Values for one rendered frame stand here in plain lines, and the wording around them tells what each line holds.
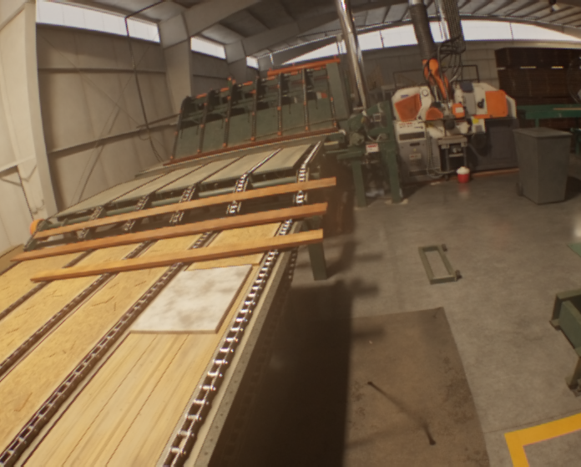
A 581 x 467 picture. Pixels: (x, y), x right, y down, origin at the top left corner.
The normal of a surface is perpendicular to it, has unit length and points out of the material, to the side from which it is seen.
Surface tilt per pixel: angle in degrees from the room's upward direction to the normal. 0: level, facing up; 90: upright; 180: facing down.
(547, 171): 96
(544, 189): 96
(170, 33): 90
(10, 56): 90
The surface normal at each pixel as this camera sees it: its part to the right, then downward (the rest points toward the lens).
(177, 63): -0.16, 0.37
